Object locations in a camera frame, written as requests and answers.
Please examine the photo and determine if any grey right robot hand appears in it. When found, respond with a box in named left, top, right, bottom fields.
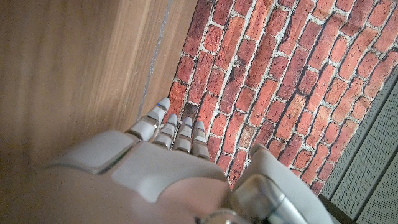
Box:
left=0, top=97, right=335, bottom=224

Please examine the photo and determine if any red brick print backdrop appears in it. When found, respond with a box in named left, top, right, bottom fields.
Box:
left=169, top=0, right=398, bottom=197

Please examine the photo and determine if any grey partition panel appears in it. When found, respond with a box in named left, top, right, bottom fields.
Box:
left=320, top=67, right=398, bottom=224

